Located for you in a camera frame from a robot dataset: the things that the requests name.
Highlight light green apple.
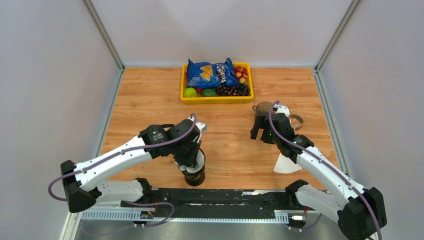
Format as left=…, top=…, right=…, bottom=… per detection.
left=183, top=87, right=198, bottom=98

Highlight blue chips bag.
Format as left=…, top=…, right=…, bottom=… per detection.
left=186, top=57, right=240, bottom=89

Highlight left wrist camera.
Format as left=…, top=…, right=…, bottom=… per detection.
left=188, top=113, right=207, bottom=144

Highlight white paper coffee filter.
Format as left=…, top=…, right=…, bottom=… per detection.
left=176, top=148, right=206, bottom=174

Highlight clear glass carafe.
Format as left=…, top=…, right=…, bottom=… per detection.
left=288, top=112, right=306, bottom=131

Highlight yellow plastic tray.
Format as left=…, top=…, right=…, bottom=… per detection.
left=180, top=62, right=255, bottom=105

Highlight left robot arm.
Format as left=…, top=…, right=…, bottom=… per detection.
left=60, top=117, right=207, bottom=213

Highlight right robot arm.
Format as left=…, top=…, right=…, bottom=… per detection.
left=250, top=111, right=387, bottom=240

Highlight dark purple grapes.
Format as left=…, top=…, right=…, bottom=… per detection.
left=213, top=84, right=251, bottom=97

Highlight dark coffee dripper on stand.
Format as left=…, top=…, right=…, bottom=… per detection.
left=176, top=153, right=206, bottom=187

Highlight red peaches bunch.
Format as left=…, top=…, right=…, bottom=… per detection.
left=234, top=65, right=249, bottom=84

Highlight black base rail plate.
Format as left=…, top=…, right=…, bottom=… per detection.
left=134, top=188, right=305, bottom=220

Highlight dark green avocado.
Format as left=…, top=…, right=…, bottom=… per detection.
left=200, top=88, right=219, bottom=97

